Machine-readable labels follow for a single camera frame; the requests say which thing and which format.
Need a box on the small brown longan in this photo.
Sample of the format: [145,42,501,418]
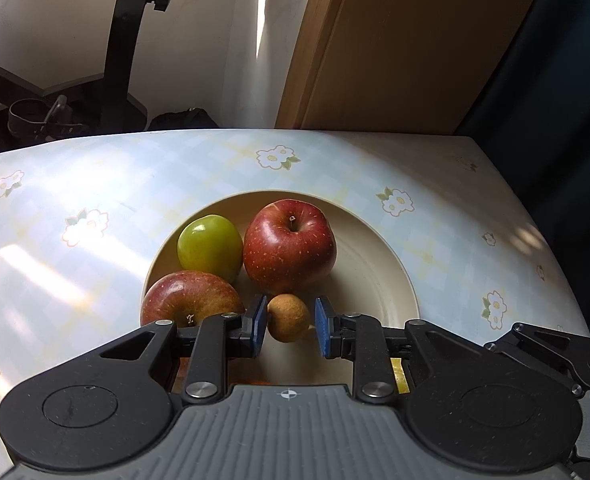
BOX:
[266,293,311,342]

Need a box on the dark blue curtain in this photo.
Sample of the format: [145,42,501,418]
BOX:
[455,0,590,341]

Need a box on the wooden board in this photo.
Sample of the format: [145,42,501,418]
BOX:
[275,0,546,136]

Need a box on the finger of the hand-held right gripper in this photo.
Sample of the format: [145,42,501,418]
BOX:
[484,322,590,397]

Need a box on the red apple with yellow patches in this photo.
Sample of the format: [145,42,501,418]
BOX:
[140,270,246,328]

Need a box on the yellow lemon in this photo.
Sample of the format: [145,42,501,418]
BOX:
[390,358,410,393]

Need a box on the black exercise bike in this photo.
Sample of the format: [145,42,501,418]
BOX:
[0,0,173,158]

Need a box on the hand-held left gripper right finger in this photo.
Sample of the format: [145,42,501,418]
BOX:
[314,296,486,403]

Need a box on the green plum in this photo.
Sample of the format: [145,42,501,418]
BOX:
[177,214,244,283]

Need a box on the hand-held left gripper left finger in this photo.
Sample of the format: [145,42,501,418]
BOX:
[98,294,269,403]

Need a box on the black bag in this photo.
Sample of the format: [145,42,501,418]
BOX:
[147,108,218,132]

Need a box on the cream round plate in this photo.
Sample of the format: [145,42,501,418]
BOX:
[140,191,420,386]

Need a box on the dark red apple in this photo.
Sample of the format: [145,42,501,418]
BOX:
[243,199,337,295]

